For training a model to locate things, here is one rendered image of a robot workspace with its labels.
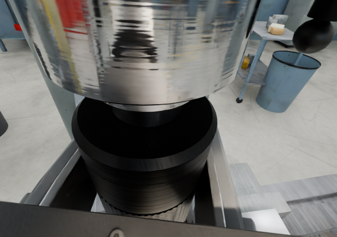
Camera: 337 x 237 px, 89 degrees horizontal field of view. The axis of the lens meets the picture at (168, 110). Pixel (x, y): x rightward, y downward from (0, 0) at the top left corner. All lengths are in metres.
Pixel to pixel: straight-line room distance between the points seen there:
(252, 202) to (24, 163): 1.76
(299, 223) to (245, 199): 0.19
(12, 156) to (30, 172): 0.27
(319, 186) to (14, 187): 1.75
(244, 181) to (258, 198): 0.07
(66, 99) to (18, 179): 1.32
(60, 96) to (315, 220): 0.66
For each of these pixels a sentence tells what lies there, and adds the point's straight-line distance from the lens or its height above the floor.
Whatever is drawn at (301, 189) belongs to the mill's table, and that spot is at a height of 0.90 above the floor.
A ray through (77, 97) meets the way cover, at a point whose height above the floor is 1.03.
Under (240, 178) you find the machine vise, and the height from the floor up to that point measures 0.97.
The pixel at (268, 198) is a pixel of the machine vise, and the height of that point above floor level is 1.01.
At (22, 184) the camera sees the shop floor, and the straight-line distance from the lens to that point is 1.76.
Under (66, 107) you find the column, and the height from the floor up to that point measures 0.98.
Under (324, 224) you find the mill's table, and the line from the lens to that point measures 0.55.
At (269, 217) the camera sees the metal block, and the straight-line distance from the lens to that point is 0.31.
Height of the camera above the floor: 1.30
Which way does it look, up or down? 39 degrees down
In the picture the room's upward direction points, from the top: 5 degrees clockwise
